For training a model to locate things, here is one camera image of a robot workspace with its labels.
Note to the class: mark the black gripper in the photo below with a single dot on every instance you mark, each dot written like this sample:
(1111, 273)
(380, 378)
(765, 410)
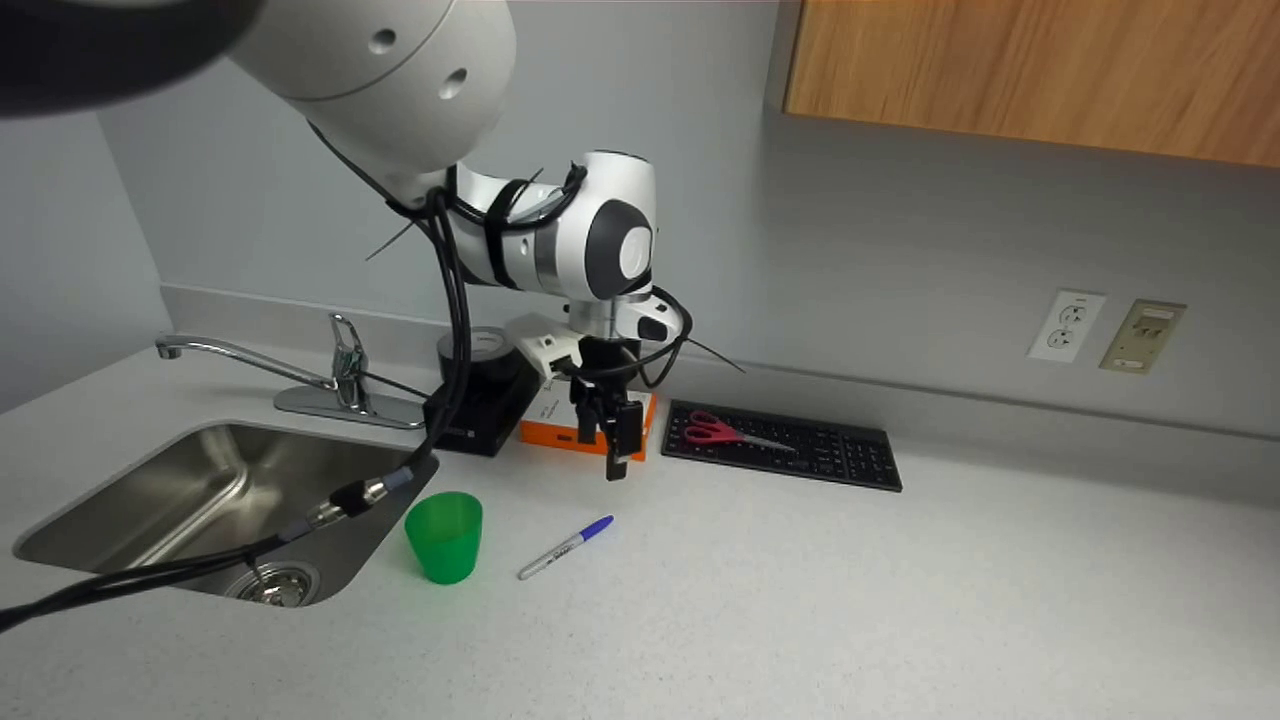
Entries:
(605, 357)

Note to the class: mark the blue capped white pen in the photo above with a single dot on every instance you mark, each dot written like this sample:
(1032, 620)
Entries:
(567, 546)

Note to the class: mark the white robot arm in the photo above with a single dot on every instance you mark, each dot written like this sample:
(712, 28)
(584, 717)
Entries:
(401, 94)

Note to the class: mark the green plastic cup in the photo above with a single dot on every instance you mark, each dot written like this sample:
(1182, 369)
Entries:
(445, 538)

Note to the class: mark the orange flat box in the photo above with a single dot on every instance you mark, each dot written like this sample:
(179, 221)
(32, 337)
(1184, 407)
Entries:
(567, 437)

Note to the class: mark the black box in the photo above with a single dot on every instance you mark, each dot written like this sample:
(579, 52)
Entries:
(487, 394)

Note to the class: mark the chrome faucet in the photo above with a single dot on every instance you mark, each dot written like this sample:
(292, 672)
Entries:
(306, 383)

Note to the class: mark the metal sink drain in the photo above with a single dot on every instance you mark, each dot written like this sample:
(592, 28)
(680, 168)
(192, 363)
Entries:
(282, 583)

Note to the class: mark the stainless steel sink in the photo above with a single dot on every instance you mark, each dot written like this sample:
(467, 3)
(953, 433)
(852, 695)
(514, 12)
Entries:
(184, 515)

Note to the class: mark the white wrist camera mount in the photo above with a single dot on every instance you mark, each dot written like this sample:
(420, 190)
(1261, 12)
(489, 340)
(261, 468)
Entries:
(549, 353)

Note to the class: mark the white wall outlet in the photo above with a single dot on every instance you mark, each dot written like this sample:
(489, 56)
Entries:
(1065, 327)

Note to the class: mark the beige wall plate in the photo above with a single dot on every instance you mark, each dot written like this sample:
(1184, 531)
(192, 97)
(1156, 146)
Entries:
(1143, 337)

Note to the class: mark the wooden wall cabinet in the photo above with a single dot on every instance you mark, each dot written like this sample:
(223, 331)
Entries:
(1040, 64)

